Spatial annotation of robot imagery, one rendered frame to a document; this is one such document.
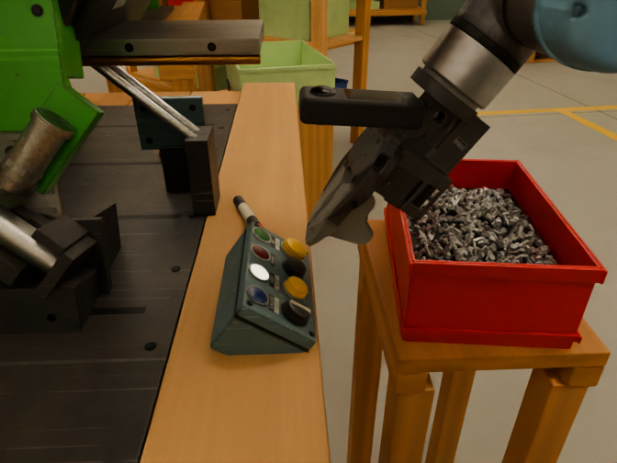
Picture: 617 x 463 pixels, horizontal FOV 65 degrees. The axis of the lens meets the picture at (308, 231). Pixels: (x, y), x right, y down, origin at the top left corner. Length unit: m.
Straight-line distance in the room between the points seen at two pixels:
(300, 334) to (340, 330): 1.38
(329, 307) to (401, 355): 1.33
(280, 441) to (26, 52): 0.40
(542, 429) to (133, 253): 0.59
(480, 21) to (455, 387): 0.81
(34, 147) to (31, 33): 0.10
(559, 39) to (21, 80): 0.44
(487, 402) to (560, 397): 0.96
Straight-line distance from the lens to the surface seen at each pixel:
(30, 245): 0.52
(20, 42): 0.53
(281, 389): 0.43
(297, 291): 0.47
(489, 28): 0.46
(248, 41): 0.60
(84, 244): 0.53
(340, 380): 1.65
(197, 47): 0.61
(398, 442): 0.73
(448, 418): 1.19
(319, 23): 2.95
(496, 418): 1.65
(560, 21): 0.36
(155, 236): 0.65
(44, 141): 0.49
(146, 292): 0.55
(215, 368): 0.45
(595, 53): 0.36
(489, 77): 0.46
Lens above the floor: 1.22
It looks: 31 degrees down
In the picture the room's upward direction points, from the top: straight up
